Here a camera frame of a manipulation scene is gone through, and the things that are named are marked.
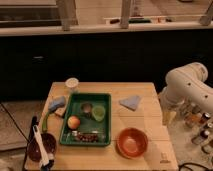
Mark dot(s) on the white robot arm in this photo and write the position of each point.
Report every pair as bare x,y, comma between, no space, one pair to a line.
186,83

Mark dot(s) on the light blue folded towel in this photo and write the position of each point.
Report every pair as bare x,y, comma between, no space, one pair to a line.
131,102

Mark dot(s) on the red bowl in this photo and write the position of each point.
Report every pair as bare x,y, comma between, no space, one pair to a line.
131,143

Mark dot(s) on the dark brown bowl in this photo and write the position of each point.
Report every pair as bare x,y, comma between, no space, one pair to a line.
33,150

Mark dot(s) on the green plastic cup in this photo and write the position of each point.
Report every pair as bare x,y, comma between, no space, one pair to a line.
98,112

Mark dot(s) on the small metal cup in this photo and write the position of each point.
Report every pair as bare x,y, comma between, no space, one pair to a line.
87,109

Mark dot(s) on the white paper cup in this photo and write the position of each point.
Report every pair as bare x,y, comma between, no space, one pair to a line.
72,84

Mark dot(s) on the green plastic tray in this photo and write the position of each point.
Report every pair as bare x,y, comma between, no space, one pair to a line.
88,125

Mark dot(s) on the red yellow apple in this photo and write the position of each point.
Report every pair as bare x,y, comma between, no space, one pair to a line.
73,122

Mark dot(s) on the small wooden block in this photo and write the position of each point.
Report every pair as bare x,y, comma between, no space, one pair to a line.
60,112

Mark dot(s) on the dark red grape bunch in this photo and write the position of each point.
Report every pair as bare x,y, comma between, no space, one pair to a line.
87,137

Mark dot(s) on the white spatula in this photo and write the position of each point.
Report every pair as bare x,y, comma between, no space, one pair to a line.
38,137

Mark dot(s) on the spice bottles cluster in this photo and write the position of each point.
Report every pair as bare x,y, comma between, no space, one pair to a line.
195,120

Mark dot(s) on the green handled utensil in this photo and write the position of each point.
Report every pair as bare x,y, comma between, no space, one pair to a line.
45,122

